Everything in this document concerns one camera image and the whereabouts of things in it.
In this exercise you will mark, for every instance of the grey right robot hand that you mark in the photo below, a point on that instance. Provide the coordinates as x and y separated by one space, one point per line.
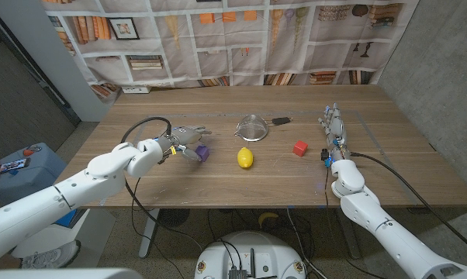
336 128

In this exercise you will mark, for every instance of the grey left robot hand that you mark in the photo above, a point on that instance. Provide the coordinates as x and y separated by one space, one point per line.
185 136

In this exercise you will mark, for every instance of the purple magnetic cube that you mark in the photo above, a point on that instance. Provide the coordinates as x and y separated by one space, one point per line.
204 152

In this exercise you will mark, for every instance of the red magnetic cube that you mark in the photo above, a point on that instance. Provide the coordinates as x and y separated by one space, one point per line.
300 148

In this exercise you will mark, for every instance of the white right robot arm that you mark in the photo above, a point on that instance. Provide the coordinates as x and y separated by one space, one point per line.
373 209

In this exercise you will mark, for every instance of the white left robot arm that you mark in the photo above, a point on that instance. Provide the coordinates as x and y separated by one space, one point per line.
82 190

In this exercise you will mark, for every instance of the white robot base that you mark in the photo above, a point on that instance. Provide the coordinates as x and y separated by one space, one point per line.
249 252

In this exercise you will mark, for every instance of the yellow toy lemon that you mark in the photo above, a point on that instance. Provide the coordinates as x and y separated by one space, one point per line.
245 157

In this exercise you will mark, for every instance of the yellow toy banana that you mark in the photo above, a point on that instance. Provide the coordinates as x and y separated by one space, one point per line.
267 217

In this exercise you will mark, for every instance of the white power strip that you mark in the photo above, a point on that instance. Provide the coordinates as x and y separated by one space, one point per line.
136 90

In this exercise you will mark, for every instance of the black round fan base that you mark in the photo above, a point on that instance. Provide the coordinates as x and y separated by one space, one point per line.
173 217

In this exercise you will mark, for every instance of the white table leg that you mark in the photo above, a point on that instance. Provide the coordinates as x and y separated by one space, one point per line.
148 232
350 232

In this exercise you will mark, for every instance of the blue case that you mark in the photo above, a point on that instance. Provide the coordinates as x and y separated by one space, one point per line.
32 182

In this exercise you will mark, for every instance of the grey sneaker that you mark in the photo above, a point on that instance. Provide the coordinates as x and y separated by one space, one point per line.
51 255

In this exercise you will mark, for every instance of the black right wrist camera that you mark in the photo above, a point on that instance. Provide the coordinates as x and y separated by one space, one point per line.
326 155

